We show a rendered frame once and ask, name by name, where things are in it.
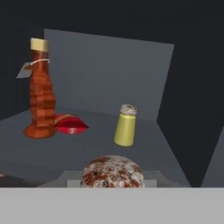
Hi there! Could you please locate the red pouch with gold stripe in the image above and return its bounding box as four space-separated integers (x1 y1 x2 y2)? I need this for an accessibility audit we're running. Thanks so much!
53 113 90 136

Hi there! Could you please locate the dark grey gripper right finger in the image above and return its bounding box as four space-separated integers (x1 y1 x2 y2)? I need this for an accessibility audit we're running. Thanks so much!
142 170 191 188

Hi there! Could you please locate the dark grey cabinet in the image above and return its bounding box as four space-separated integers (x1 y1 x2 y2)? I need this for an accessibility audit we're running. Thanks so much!
0 0 224 188

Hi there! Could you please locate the red condiment bottle tan cap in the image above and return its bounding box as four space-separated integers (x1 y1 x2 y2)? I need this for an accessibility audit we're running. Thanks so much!
16 38 58 140

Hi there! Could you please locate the yellow shaker with speckled lid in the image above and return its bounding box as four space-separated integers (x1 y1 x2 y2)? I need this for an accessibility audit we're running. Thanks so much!
113 103 138 148

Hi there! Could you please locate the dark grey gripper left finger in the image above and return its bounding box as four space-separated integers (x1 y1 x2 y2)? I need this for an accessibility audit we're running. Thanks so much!
38 170 88 188

